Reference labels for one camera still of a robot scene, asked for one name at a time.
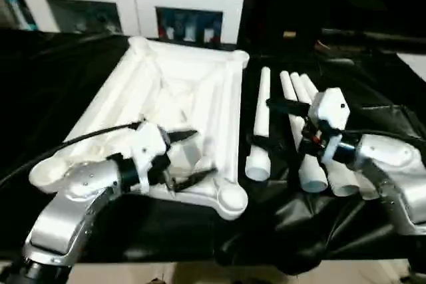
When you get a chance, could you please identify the white plastic table leg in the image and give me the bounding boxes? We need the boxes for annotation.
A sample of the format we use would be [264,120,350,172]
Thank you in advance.
[245,67,272,181]
[299,74,380,201]
[279,71,329,194]
[290,72,359,198]

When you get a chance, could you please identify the white plastic table top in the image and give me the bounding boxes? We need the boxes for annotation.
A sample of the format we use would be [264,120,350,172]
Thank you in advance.
[29,36,250,221]

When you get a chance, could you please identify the black mat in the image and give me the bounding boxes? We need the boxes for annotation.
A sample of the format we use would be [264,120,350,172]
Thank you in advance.
[0,29,426,277]

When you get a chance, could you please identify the white flat board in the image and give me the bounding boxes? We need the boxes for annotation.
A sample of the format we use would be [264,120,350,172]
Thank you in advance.
[395,53,426,82]

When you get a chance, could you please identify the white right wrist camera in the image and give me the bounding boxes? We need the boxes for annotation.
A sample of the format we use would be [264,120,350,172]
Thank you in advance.
[308,87,349,165]

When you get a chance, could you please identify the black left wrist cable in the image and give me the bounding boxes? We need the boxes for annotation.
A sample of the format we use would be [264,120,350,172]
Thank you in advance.
[0,123,144,188]

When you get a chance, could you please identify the black rail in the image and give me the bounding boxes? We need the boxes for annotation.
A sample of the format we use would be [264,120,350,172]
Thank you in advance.
[319,27,426,41]

